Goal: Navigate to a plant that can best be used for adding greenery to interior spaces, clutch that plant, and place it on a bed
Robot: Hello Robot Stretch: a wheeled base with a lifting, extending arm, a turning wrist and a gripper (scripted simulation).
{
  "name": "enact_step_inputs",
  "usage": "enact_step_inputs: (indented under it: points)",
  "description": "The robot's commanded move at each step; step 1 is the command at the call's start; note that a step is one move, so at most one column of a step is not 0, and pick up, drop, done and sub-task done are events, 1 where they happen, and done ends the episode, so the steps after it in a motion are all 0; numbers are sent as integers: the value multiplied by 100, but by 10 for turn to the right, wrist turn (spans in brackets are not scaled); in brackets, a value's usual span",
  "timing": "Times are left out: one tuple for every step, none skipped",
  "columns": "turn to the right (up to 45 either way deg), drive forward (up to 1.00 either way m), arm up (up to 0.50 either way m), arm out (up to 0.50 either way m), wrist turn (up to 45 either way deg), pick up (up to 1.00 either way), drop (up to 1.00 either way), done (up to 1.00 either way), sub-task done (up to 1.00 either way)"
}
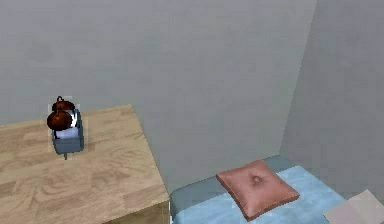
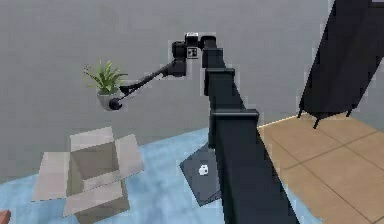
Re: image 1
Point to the light blue bed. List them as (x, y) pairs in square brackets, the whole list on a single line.
[(206, 203)]

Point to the light wooden cabinet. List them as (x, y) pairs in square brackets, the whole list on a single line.
[(86, 186)]

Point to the pink tufted cushion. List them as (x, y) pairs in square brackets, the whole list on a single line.
[(258, 188)]

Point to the blue alarm clock red bells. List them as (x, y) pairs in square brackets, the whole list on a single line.
[(67, 133)]

